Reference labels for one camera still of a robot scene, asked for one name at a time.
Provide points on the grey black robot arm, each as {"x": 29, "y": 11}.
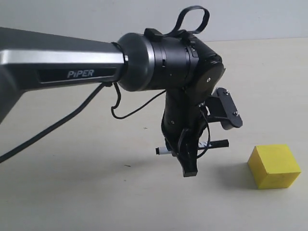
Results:
{"x": 181, "y": 64}

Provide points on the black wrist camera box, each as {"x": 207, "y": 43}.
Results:
{"x": 222, "y": 109}

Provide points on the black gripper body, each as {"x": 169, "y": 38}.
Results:
{"x": 182, "y": 119}

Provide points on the yellow foam cube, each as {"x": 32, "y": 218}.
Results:
{"x": 273, "y": 166}

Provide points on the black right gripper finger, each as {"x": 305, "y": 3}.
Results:
{"x": 186, "y": 154}

